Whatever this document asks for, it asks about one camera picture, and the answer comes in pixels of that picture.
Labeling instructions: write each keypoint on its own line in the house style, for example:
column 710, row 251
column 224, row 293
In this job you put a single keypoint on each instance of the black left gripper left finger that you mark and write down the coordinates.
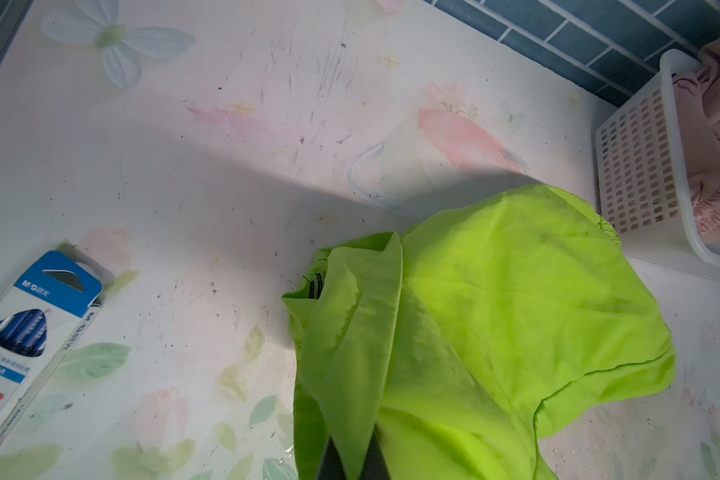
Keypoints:
column 331, row 467

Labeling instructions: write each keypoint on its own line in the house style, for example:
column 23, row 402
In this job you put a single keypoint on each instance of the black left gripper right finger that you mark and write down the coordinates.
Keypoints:
column 375, row 467

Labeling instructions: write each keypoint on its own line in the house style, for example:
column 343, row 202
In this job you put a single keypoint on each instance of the lime green shorts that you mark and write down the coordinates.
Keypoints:
column 449, row 351

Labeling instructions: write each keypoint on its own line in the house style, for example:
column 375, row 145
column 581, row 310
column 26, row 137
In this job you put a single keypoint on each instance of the pink shorts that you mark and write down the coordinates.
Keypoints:
column 697, row 97

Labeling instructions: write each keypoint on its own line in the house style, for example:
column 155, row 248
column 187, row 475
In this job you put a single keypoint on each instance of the blue white pen box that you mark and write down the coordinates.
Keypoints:
column 42, row 315

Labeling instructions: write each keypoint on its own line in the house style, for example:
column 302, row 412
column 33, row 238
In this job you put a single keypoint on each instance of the white plastic basket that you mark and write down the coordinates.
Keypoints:
column 642, row 179

